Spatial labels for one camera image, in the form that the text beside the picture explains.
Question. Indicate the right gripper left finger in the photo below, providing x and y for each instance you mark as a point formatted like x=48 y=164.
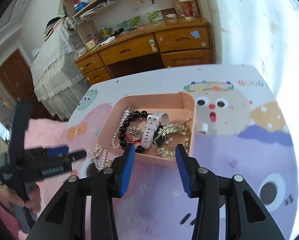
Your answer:
x=64 y=217

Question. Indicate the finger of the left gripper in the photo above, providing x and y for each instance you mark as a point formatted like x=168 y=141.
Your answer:
x=56 y=151
x=71 y=157

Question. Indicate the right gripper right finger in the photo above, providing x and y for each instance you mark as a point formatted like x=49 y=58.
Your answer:
x=246 y=215

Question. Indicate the gold rhinestone hair clip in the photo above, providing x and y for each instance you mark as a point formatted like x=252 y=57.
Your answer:
x=169 y=135

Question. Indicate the pink fluffy blanket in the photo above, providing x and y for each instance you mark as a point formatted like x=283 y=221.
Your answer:
x=40 y=133

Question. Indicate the white lace cloth cover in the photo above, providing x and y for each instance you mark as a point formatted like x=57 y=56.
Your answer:
x=58 y=83

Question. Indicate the cartoon printed mat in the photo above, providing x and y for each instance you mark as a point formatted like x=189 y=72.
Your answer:
x=225 y=117

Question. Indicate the pink smart watch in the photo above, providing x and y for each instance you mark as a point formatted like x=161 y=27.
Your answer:
x=153 y=121

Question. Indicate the wooden desk with drawers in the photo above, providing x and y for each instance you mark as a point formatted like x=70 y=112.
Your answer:
x=167 y=43

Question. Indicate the red patterned cup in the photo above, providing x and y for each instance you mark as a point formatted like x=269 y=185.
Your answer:
x=189 y=9

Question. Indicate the white floral curtain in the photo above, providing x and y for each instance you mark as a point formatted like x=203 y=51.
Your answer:
x=261 y=33

